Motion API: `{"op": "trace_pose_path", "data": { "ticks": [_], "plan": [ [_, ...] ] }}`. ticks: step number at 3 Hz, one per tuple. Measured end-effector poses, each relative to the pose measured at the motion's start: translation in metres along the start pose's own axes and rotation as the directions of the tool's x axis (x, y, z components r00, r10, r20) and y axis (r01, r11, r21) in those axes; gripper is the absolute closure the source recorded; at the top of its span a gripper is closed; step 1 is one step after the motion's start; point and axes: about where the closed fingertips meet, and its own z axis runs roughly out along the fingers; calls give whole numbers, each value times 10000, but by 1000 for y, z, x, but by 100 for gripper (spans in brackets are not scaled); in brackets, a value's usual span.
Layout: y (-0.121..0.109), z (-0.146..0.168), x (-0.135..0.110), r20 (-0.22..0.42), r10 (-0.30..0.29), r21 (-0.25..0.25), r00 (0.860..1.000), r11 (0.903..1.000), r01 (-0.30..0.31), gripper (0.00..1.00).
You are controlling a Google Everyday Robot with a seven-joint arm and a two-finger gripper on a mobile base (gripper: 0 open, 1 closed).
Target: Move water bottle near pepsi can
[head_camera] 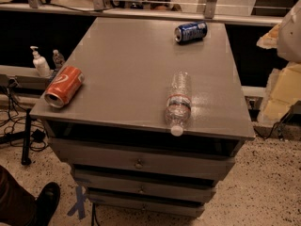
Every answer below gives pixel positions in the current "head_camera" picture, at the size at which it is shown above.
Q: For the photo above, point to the white pump soap bottle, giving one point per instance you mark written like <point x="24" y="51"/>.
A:
<point x="40" y="63"/>

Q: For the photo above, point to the red coke can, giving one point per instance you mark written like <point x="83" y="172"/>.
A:
<point x="64" y="86"/>

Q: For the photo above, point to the bottom drawer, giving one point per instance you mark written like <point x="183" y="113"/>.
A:
<point x="193" y="210"/>

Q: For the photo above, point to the small clear bottle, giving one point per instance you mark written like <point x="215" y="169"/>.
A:
<point x="58" y="59"/>

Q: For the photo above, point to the drawer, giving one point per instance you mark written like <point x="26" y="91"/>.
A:
<point x="143" y="186"/>
<point x="193" y="210"/>
<point x="152" y="161"/>

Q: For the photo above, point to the brown trouser leg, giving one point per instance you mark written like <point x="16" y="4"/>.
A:
<point x="17" y="206"/>

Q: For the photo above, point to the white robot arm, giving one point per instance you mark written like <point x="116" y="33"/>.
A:
<point x="289" y="35"/>

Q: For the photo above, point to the blue pepsi can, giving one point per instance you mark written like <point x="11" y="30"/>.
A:
<point x="192" y="31"/>

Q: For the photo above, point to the black shoe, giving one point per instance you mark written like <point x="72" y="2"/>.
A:
<point x="46" y="203"/>

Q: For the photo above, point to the top drawer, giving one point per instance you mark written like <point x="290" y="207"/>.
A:
<point x="152" y="161"/>

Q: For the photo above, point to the clear plastic water bottle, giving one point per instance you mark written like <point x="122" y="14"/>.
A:
<point x="179" y="103"/>

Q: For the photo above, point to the middle drawer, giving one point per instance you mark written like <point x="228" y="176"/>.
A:
<point x="143" y="186"/>

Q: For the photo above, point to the grey drawer cabinet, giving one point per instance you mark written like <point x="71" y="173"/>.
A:
<point x="128" y="67"/>

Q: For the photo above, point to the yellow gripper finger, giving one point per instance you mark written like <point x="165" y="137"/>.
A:
<point x="269" y="40"/>
<point x="283" y="90"/>

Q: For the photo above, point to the black stand pole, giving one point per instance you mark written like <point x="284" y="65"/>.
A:
<point x="26" y="147"/>

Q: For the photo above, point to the blue tape cross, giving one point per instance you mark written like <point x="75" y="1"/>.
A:
<point x="79" y="208"/>

